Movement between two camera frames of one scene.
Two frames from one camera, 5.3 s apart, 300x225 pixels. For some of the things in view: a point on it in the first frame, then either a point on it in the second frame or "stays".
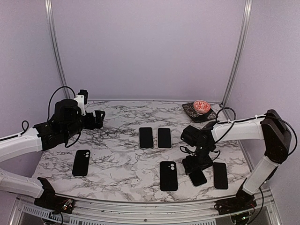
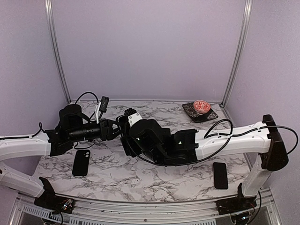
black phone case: x=81 y=162 stays
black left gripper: x=91 y=124 to x=106 y=131
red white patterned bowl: x=201 y=107 stays
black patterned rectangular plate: x=189 y=108 stays
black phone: x=220 y=175 stays
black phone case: x=168 y=180 to x=123 y=121
